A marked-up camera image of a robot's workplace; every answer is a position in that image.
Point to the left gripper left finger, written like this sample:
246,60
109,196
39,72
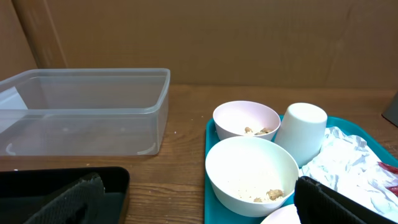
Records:
78,202

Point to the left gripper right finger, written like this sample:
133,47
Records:
319,204

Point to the white napkin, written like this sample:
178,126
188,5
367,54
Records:
347,165

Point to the white bowl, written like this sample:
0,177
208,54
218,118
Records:
251,176

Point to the red snack wrapper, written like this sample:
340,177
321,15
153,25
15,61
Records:
391,171

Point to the pink bowl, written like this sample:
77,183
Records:
245,118

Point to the black food waste tray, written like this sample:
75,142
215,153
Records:
22,190

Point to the grey dishwasher rack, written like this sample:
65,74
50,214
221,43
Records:
391,112

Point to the pink round plate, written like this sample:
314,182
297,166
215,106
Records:
284,215

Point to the white paper cup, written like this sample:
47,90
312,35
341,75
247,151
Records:
302,131

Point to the clear plastic bin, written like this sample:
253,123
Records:
84,112

